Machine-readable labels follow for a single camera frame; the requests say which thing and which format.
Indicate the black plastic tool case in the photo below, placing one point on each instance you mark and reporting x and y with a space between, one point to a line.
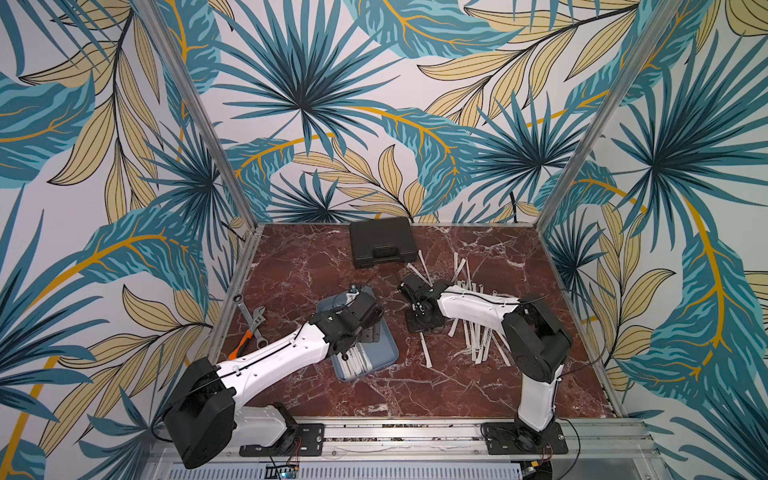
381 241

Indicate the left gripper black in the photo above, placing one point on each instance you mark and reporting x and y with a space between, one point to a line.
372 333

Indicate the white straw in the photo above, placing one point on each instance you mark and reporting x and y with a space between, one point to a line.
350 366
480 344
421 272
467 335
364 363
427 357
501 350
459 267

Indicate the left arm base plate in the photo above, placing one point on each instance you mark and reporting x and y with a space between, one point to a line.
302 440

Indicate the aluminium front rail frame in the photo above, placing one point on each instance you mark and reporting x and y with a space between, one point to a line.
439 448

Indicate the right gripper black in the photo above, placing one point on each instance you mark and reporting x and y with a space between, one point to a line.
411 287

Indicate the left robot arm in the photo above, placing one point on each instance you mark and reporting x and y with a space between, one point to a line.
203 416

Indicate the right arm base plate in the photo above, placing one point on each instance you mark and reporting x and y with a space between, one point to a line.
516 438

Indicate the blue plastic storage tray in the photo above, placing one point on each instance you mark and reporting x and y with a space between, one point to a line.
376 349

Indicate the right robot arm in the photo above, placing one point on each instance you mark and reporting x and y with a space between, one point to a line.
538 342

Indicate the green circuit board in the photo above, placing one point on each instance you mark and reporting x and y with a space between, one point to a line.
283 472

